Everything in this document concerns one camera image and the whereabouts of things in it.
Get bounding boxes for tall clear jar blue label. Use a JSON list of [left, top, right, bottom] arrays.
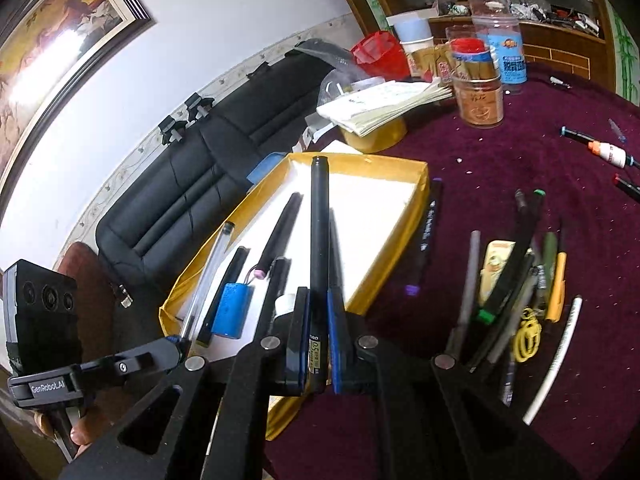
[[462, 0, 528, 96]]

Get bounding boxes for clear tube pen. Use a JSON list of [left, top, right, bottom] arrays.
[[177, 221, 237, 343]]

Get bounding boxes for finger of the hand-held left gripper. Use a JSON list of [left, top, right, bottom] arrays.
[[80, 336, 187, 386]]

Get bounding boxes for black marker red cap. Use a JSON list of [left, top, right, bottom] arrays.
[[614, 174, 640, 201]]

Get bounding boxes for blue paper piece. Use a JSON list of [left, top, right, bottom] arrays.
[[247, 152, 288, 186]]

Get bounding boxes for maroon tablecloth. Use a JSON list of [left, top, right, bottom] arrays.
[[260, 62, 640, 480]]

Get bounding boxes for black marker purple caps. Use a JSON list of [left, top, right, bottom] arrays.
[[405, 179, 445, 297]]

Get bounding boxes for yellow tape roll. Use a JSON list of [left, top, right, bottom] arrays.
[[342, 117, 408, 153]]

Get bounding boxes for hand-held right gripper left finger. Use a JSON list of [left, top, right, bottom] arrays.
[[60, 286, 311, 480]]

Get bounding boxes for slim black pen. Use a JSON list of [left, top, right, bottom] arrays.
[[252, 256, 292, 341]]

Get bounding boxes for white blue paper cup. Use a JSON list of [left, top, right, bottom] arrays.
[[386, 10, 434, 53]]

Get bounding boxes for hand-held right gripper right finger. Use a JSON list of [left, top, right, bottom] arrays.
[[327, 287, 583, 480]]

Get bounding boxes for white glue bottle orange cap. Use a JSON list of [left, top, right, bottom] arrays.
[[587, 140, 633, 168]]

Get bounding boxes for person's left hand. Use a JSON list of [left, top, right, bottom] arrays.
[[35, 402, 111, 453]]

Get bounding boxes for wooden cabinet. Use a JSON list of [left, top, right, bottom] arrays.
[[430, 7, 608, 81]]

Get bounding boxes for clear jar red blue lid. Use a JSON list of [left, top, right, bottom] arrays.
[[444, 24, 496, 83]]

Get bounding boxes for red plastic bag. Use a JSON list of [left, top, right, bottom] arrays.
[[350, 31, 406, 81]]

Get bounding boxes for white paper booklet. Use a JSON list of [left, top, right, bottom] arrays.
[[316, 79, 453, 137]]

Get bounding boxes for black leather sofa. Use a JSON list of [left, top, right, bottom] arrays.
[[95, 42, 361, 306]]

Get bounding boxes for short jar orange powder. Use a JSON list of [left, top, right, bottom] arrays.
[[450, 67, 505, 128]]

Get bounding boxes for pile of assorted pens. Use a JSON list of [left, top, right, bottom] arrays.
[[445, 187, 568, 406]]

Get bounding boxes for black plastic clip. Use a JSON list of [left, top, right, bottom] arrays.
[[184, 92, 215, 123], [159, 115, 187, 145]]

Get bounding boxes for white pen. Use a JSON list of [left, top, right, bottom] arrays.
[[522, 296, 584, 426]]

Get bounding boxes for cream yellow case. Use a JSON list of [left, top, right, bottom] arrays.
[[480, 240, 518, 306]]

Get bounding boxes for heap of mixed small clutter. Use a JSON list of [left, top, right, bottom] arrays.
[[435, 0, 601, 36]]

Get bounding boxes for clear plastic bag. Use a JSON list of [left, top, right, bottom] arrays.
[[295, 37, 386, 111]]

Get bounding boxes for yellow cardboard box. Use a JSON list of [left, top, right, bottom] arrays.
[[159, 151, 431, 441]]

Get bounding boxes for framed painting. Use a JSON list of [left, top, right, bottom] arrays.
[[0, 0, 153, 176]]

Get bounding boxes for black marker blue cap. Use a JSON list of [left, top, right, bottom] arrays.
[[560, 126, 640, 168]]

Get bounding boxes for short black pen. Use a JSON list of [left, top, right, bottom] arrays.
[[196, 246, 251, 347]]

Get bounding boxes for blue battery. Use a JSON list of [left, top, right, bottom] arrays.
[[211, 282, 256, 339]]

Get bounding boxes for bamboo painted panel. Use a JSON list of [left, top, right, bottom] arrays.
[[602, 0, 640, 106]]

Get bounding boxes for thick black pen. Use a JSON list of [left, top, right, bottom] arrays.
[[306, 156, 333, 393]]

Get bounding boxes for black pen pink end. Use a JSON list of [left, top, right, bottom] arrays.
[[256, 191, 304, 281]]

